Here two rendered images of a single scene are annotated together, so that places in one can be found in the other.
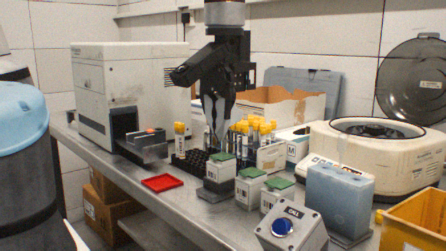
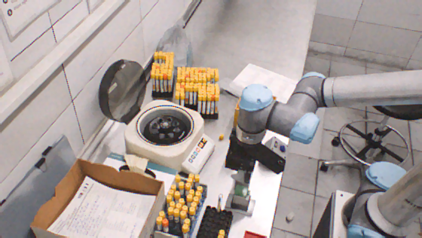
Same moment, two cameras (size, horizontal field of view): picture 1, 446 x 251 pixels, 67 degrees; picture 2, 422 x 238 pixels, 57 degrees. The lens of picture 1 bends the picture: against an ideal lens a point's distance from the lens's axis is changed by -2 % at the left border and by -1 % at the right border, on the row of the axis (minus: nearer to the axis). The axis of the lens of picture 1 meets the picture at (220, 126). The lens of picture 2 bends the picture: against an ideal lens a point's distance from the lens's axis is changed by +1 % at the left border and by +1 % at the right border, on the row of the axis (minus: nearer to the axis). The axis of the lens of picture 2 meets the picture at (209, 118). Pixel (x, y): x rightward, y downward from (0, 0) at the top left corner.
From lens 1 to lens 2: 146 cm
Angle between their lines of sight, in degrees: 104
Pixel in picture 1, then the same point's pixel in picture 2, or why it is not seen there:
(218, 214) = (261, 195)
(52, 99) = not seen: outside the picture
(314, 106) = (98, 169)
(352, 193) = not seen: hidden behind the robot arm
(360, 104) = (74, 141)
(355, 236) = not seen: hidden behind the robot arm
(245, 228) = (264, 179)
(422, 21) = (84, 57)
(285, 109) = (139, 178)
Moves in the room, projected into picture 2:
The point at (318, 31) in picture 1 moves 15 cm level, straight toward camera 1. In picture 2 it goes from (23, 129) to (84, 118)
